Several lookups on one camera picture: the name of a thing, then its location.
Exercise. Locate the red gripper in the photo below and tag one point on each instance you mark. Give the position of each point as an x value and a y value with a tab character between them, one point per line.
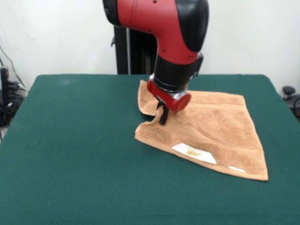
178	103

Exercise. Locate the tan terry towel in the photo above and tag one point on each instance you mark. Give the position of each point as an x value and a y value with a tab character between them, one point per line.
222	131

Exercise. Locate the dark green table cloth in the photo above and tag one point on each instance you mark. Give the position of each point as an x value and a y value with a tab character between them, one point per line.
70	164

